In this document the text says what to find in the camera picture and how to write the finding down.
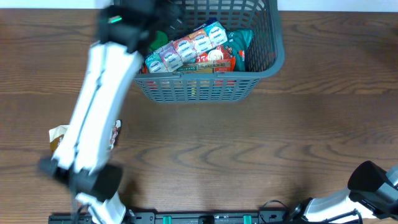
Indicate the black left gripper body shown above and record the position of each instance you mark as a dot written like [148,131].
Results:
[166,20]

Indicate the green lid jar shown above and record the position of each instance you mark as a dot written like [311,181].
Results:
[160,40]

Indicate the tissue pocket pack bundle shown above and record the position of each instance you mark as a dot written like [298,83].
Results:
[176,53]

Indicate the red spaghetti pasta pack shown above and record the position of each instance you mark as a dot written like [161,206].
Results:
[215,66]

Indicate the green Nescafe coffee bag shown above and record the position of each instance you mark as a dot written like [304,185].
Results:
[235,47]

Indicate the white brown snack pouch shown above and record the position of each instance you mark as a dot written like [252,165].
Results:
[56,135]

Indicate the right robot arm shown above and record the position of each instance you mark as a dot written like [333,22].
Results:
[371,193]

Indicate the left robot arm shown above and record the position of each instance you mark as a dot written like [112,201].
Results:
[124,34]

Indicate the grey plastic basket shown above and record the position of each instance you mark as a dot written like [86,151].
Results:
[265,55]

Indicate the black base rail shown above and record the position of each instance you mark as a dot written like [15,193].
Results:
[262,216]

